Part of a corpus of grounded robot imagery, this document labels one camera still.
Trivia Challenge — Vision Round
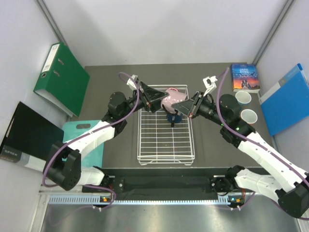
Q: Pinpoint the black clip file folder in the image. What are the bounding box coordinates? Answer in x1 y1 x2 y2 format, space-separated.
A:
0 102 64 172

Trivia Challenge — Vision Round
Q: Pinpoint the Jane Eyre book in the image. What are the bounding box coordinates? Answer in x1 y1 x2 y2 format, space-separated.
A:
230 63 260 93

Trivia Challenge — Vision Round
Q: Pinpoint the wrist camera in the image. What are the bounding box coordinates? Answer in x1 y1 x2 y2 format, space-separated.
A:
126 75 139 91
202 75 217 97

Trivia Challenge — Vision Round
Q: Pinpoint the green lever arch binder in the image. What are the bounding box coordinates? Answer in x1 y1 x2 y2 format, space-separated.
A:
33 43 90 117

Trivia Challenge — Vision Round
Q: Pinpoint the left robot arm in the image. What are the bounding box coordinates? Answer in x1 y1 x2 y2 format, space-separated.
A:
43 82 169 192

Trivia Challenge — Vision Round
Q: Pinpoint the teal shirt folding board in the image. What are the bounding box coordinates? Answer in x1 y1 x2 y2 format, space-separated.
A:
62 120 104 168

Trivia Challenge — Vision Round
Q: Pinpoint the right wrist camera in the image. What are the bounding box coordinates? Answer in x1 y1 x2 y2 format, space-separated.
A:
202 75 217 97

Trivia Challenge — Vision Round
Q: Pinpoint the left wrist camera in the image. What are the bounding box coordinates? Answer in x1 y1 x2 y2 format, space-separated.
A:
126 75 139 91

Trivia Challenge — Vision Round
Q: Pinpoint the terracotta pink mug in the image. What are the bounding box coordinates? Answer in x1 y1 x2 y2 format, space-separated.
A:
240 109 258 124

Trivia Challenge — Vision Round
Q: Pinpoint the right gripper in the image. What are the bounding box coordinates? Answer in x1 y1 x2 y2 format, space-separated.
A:
173 91 227 127

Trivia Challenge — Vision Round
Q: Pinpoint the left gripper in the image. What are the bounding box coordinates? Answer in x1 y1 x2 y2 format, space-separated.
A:
120 81 168 117

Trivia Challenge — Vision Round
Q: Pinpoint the white wire dish rack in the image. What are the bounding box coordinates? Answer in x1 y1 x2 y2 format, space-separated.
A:
137 84 196 166

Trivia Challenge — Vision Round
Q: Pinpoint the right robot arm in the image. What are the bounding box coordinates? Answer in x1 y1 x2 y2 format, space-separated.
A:
145 91 309 218

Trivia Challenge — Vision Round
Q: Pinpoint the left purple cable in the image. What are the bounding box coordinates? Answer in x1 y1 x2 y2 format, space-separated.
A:
42 72 140 211

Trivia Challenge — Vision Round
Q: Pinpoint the dark blue mug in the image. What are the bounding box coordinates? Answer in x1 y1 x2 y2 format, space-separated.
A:
167 112 183 128

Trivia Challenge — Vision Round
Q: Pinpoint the blue folder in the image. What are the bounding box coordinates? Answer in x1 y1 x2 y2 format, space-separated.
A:
260 63 309 136

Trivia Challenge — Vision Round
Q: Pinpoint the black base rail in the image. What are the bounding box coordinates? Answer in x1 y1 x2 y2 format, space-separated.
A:
82 166 244 195

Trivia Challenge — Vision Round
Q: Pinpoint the light blue floral mug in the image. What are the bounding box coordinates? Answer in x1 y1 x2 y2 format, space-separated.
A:
235 91 252 106

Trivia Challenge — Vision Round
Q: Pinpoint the lilac ceramic mug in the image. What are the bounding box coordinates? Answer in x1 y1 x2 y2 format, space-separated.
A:
161 88 187 114

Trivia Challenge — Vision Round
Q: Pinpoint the slotted cable duct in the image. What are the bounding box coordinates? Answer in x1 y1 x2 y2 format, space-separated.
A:
48 195 241 205

